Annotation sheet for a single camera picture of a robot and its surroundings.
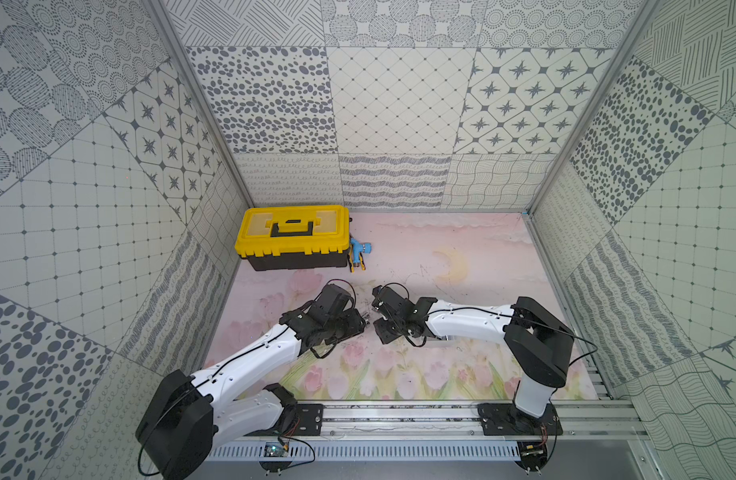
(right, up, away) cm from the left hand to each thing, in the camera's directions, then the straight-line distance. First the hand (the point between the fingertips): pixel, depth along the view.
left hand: (363, 319), depth 81 cm
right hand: (+7, -4, +6) cm, 10 cm away
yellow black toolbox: (-22, +23, +12) cm, 34 cm away
